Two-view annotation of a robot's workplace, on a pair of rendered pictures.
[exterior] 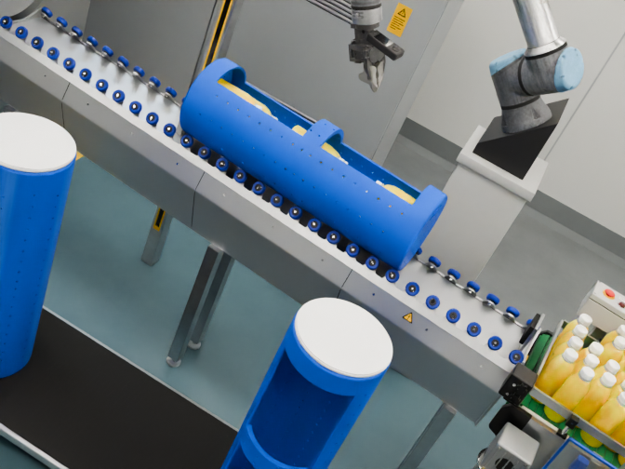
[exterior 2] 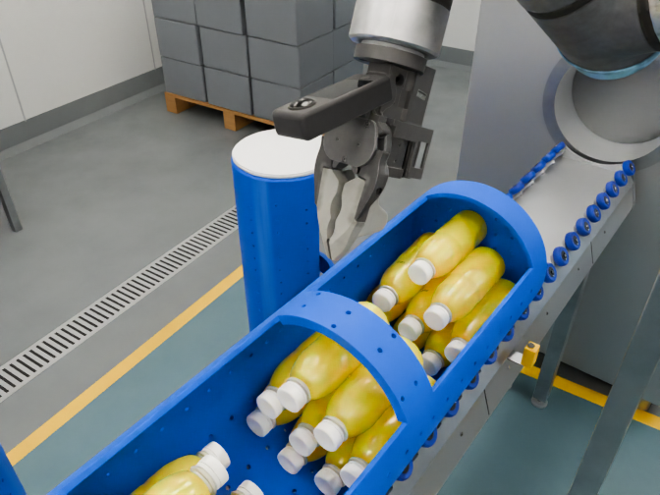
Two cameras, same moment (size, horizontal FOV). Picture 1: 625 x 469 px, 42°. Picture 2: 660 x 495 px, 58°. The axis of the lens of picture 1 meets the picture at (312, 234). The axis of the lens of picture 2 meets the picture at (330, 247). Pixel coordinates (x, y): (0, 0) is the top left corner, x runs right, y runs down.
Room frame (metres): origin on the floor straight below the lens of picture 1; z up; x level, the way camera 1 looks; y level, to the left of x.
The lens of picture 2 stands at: (2.53, -0.45, 1.77)
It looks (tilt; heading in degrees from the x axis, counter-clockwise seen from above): 36 degrees down; 113
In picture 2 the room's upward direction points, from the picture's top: straight up
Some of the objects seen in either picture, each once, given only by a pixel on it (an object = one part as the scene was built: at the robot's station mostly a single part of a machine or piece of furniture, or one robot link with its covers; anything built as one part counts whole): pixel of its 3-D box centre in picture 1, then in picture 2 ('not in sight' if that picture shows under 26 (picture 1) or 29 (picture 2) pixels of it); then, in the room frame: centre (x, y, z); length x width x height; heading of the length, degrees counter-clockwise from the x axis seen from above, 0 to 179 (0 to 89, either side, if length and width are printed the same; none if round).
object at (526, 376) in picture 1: (517, 384); not in sight; (1.89, -0.73, 0.95); 0.10 x 0.07 x 0.10; 165
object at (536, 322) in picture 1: (527, 333); not in sight; (2.09, -0.74, 0.99); 0.10 x 0.02 x 0.12; 165
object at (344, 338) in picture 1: (344, 336); not in sight; (1.66, -0.19, 1.03); 0.28 x 0.28 x 0.01
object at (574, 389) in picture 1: (569, 395); not in sight; (1.90, -0.88, 0.99); 0.07 x 0.07 x 0.19
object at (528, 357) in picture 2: not in sight; (517, 348); (2.55, 0.47, 0.92); 0.08 x 0.03 x 0.05; 165
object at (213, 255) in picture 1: (193, 307); not in sight; (2.29, 0.29, 0.31); 0.06 x 0.06 x 0.63; 75
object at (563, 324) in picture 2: not in sight; (558, 341); (2.68, 1.21, 0.31); 0.06 x 0.06 x 0.63; 75
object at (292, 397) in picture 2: not in sight; (290, 398); (2.28, 0.01, 1.15); 0.04 x 0.02 x 0.04; 165
